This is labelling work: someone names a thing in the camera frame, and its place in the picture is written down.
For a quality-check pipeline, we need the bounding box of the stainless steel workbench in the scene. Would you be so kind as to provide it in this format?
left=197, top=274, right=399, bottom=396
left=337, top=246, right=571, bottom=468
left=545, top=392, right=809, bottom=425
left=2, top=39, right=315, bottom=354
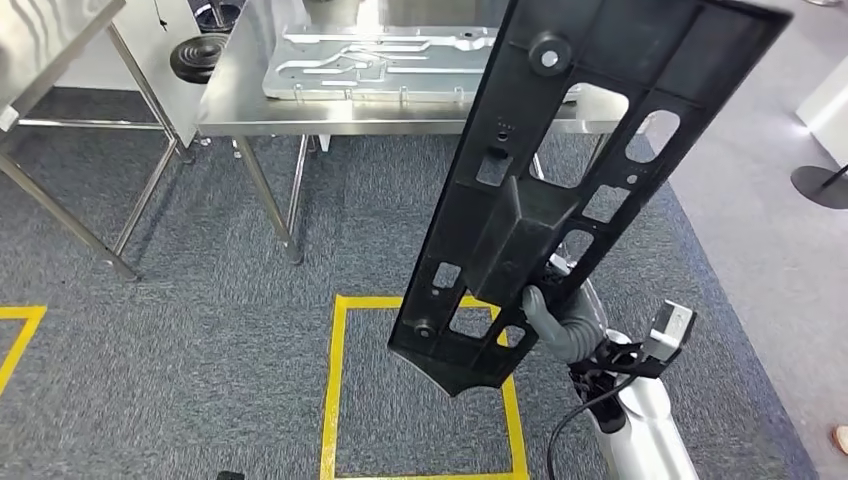
left=195, top=0, right=658, bottom=267

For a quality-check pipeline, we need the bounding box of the black round bowl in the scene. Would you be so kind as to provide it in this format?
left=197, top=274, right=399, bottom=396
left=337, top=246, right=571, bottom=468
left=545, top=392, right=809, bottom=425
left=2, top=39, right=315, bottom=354
left=194, top=2, right=244, bottom=35

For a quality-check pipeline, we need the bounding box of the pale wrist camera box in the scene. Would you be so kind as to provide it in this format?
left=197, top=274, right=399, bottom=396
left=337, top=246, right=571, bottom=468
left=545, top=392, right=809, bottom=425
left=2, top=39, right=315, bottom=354
left=645, top=299, right=698, bottom=363

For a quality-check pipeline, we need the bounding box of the white box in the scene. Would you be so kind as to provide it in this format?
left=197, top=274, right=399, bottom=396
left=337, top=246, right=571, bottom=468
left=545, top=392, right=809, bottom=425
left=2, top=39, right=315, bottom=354
left=794, top=55, right=848, bottom=168

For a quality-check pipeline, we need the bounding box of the stainless steel table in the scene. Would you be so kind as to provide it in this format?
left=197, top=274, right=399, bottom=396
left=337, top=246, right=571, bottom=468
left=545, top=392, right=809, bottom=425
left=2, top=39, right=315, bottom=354
left=0, top=0, right=197, bottom=284

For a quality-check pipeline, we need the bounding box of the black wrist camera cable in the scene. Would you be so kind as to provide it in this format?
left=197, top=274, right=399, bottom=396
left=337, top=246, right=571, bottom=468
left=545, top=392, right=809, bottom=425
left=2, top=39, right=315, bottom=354
left=545, top=376, right=639, bottom=480

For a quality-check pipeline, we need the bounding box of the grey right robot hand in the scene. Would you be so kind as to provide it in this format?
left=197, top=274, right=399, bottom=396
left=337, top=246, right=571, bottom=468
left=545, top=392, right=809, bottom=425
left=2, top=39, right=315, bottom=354
left=521, top=254, right=609, bottom=364

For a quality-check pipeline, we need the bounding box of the grooved aluminium plate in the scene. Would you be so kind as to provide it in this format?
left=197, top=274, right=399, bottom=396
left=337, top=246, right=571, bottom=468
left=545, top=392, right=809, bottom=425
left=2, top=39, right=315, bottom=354
left=262, top=24, right=506, bottom=105

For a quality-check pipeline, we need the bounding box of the black plastic licence plate bracket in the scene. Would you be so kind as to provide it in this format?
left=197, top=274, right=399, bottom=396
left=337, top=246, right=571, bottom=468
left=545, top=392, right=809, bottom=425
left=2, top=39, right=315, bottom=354
left=386, top=0, right=795, bottom=399

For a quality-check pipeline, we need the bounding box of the black ribbed round disc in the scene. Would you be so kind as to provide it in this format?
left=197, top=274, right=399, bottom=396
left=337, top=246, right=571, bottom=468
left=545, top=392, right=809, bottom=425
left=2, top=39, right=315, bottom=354
left=168, top=32, right=231, bottom=86

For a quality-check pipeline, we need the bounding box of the black round stand base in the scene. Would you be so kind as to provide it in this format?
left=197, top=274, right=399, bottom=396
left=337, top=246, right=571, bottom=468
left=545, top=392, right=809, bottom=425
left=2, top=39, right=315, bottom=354
left=789, top=163, right=848, bottom=212

